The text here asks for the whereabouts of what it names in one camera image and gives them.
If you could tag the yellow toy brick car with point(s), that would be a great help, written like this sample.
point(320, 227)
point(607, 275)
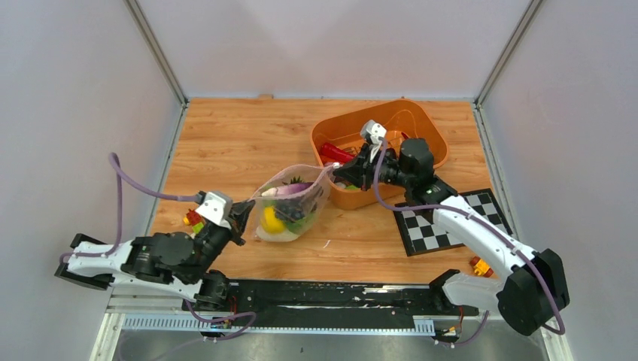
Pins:
point(480, 268)

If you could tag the white toy radish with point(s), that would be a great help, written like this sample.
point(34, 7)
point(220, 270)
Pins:
point(284, 236)

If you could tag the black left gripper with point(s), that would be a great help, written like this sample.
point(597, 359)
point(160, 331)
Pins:
point(238, 220)

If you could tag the small toy on table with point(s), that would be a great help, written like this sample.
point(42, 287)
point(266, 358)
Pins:
point(194, 220)

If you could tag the black white checkerboard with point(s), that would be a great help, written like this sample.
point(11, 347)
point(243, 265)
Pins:
point(419, 236)

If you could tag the green toy grape bunch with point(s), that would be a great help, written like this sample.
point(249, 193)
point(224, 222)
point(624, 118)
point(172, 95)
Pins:
point(301, 226)

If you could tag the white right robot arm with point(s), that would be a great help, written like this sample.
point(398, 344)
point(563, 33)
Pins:
point(531, 286)

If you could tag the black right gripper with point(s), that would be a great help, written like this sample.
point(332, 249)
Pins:
point(357, 174)

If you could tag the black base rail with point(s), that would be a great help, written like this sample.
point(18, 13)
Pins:
point(334, 305)

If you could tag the red toy chili pepper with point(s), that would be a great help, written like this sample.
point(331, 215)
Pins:
point(333, 152)

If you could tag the yellow toy lemon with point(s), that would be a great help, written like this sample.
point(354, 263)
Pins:
point(270, 223)

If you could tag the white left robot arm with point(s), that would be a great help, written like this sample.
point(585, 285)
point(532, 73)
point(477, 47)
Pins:
point(175, 264)

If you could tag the black toy grape bunch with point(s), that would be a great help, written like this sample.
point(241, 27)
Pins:
point(289, 210)

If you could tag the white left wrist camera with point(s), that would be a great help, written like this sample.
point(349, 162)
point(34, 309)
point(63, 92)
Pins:
point(216, 208)

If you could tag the orange plastic basin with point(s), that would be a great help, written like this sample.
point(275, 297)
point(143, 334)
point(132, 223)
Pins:
point(403, 119)

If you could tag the clear zip top bag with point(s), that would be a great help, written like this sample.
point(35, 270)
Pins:
point(318, 193)

